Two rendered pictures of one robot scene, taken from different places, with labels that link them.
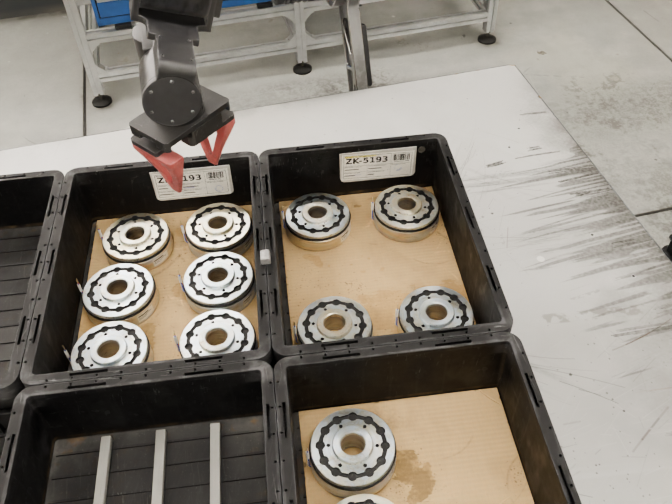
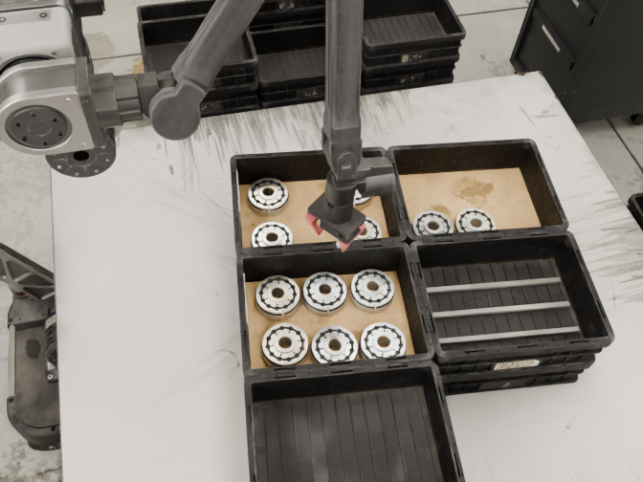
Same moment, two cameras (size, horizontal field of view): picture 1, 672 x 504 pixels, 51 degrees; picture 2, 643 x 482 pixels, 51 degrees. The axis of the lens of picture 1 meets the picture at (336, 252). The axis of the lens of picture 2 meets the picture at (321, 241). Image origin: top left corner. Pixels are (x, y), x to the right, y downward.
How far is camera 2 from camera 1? 1.38 m
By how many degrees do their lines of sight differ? 56
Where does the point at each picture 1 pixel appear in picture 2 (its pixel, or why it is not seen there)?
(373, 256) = (299, 218)
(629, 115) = not seen: outside the picture
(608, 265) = (271, 134)
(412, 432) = (414, 209)
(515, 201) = (210, 164)
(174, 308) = (338, 321)
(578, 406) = not seen: hidden behind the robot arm
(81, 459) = not seen: hidden behind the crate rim
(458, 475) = (434, 195)
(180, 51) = (378, 161)
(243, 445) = (428, 279)
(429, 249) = (294, 191)
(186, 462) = (439, 304)
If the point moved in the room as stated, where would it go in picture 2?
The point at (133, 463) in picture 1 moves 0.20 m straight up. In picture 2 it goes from (442, 329) to (461, 284)
